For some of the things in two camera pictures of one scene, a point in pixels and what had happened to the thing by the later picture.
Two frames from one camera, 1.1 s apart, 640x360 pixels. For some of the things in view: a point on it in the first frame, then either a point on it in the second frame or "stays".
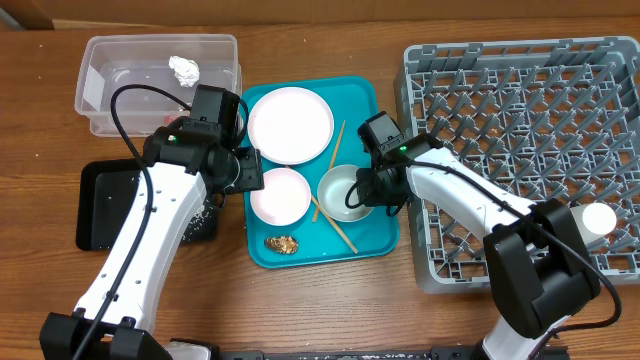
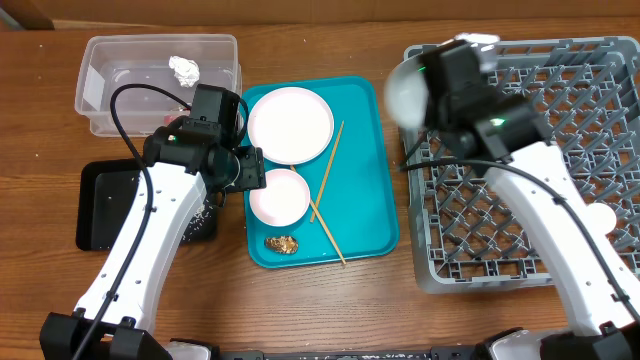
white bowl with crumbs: (285, 199) stays
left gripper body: (244, 171) stays
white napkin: (185, 70) stays
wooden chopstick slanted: (331, 220) -> (322, 223)
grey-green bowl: (332, 193) -> (406, 90)
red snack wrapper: (169, 119) stays
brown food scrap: (282, 244) stays
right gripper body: (375, 191) -> (433, 116)
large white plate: (290, 126) stays
